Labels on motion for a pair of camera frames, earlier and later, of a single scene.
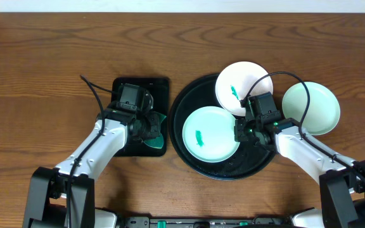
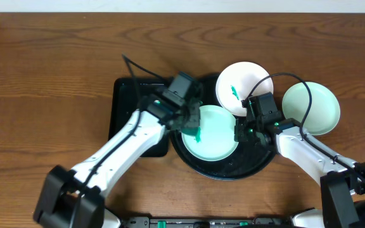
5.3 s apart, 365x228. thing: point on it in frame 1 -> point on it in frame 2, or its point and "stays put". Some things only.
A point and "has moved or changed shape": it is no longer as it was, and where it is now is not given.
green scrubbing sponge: x=158 y=142 has moved or changed shape
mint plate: x=322 y=113 stays put
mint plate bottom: x=208 y=134 stays put
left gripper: x=154 y=127 -> x=189 y=120
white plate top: x=235 y=82 stays put
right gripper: x=240 y=135 stays put
